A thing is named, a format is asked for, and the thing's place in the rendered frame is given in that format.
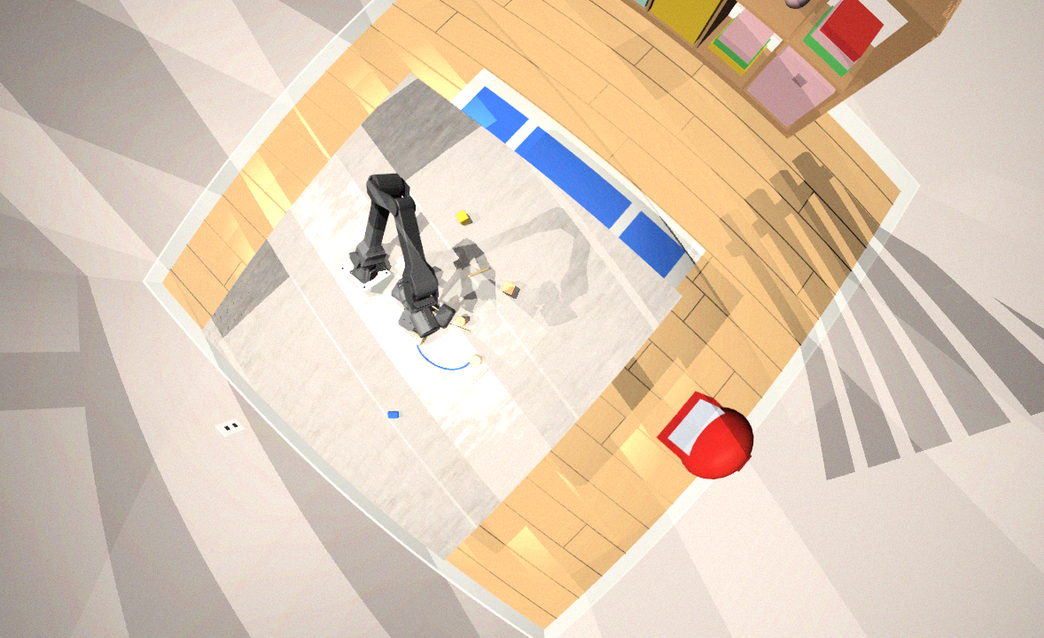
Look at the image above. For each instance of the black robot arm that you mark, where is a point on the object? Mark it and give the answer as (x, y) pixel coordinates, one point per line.
(419, 279)

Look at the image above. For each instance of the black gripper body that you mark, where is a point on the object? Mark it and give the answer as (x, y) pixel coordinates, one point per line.
(443, 316)

